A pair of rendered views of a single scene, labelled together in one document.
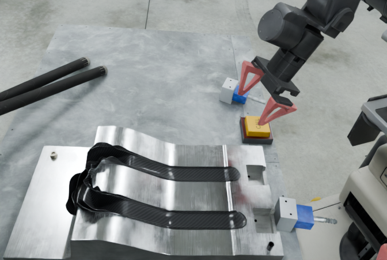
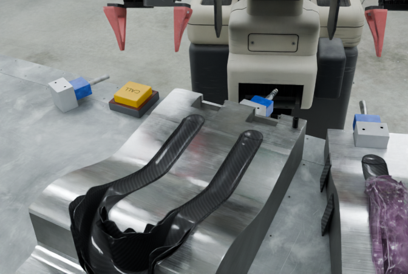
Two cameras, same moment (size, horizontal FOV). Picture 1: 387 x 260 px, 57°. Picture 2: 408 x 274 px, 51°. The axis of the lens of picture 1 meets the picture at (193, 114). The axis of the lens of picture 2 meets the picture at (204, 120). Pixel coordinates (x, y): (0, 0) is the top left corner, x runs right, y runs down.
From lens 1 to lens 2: 43 cm
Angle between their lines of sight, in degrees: 41
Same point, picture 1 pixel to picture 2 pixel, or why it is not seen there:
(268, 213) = (252, 117)
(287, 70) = not seen: outside the picture
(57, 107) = not seen: outside the picture
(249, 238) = (277, 136)
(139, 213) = (199, 211)
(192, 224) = (234, 176)
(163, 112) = (29, 169)
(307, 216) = (263, 101)
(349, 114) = not seen: hidden behind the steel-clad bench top
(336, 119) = not seen: hidden behind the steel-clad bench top
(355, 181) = (238, 69)
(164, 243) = (247, 206)
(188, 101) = (35, 140)
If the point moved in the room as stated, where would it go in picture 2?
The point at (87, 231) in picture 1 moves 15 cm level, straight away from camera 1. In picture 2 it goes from (206, 261) to (74, 256)
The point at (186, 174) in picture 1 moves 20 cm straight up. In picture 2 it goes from (164, 160) to (148, 48)
